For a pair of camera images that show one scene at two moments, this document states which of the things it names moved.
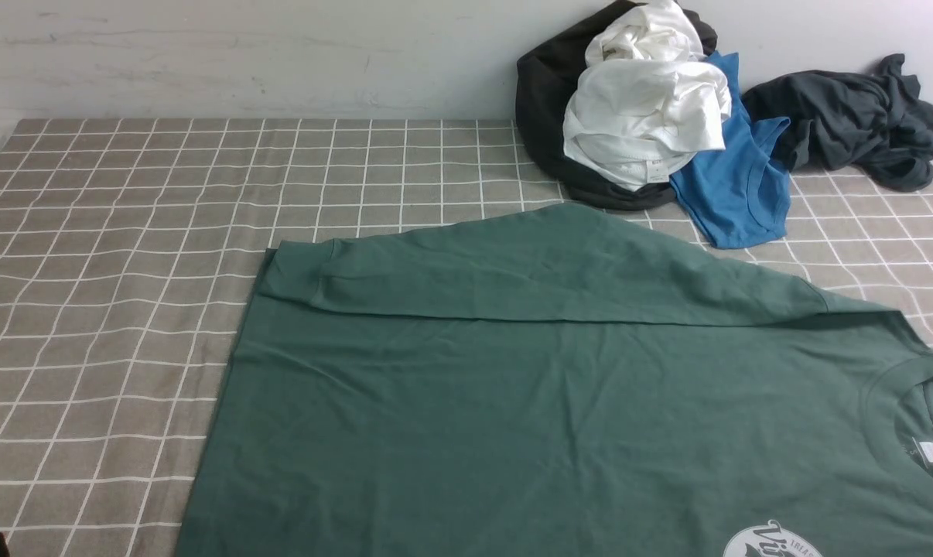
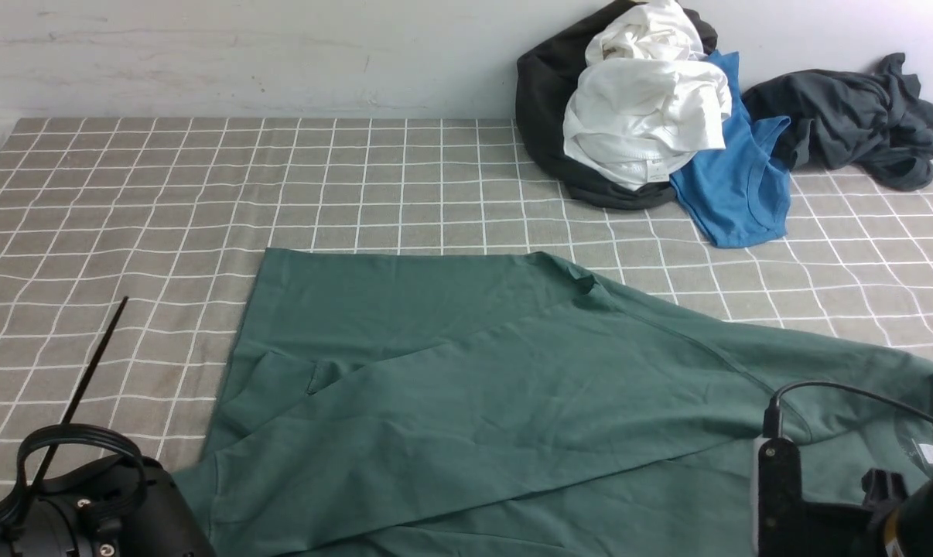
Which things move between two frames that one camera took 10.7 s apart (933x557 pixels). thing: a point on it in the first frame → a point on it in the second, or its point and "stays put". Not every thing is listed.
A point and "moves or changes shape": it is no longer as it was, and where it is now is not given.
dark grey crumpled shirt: (877, 123) stays put
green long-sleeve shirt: (567, 381) moves or changes shape
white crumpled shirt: (647, 100) stays put
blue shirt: (739, 196) stays put
